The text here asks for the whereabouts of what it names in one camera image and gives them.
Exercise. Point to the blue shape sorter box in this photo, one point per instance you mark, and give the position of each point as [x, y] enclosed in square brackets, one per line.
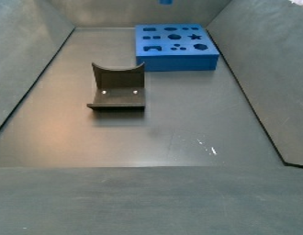
[175, 47]

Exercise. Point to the small blue object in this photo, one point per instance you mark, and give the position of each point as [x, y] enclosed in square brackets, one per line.
[166, 2]

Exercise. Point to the black curved holder bracket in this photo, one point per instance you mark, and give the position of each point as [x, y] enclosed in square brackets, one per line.
[120, 88]

